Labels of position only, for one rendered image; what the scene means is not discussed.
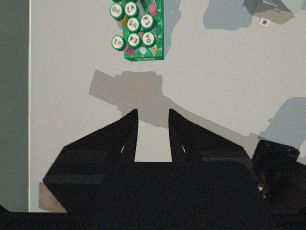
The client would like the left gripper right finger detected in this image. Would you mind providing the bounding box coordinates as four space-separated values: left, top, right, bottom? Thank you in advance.
168 109 253 171

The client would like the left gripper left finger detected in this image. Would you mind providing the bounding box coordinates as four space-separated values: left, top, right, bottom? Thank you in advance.
53 109 138 163

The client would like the green tube rack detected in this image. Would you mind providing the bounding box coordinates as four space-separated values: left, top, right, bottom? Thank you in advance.
122 0 164 62

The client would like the test tube with green cap and pink liquid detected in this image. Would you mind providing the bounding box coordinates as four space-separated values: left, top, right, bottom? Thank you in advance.
112 35 135 55

